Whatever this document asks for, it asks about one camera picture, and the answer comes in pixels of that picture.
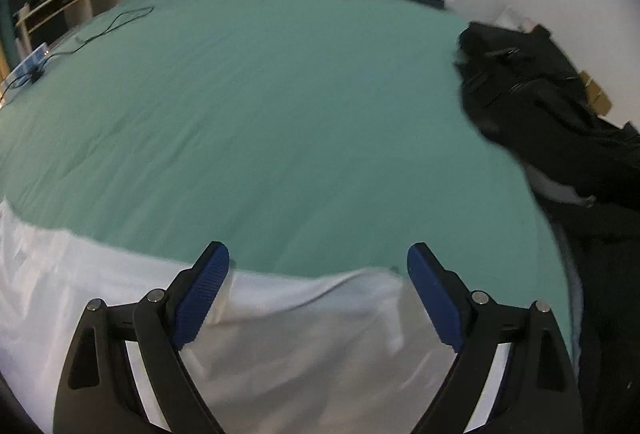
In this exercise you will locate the white hooded jacket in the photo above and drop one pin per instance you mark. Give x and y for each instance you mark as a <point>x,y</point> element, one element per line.
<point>310,344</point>

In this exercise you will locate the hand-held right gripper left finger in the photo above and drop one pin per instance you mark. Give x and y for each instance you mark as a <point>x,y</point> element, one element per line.
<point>202,294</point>

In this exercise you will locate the bed with green sheet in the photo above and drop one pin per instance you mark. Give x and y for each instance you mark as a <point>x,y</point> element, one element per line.
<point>275,124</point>

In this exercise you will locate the pile of black clothes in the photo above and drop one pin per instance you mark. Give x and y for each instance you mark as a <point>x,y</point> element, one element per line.
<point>575,139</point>

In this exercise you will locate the white paper bag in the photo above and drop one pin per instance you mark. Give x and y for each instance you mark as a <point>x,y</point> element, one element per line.
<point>512,19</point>

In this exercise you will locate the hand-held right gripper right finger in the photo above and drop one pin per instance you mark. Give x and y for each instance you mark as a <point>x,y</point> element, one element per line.
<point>437,299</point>

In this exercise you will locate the black charger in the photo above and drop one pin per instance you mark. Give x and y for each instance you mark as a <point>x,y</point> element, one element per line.
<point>36,75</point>

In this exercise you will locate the white power strip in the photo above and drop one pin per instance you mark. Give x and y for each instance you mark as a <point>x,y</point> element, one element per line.
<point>30,62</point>

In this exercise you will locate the cardboard boxes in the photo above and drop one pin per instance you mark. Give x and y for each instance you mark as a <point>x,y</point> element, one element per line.
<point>597,94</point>

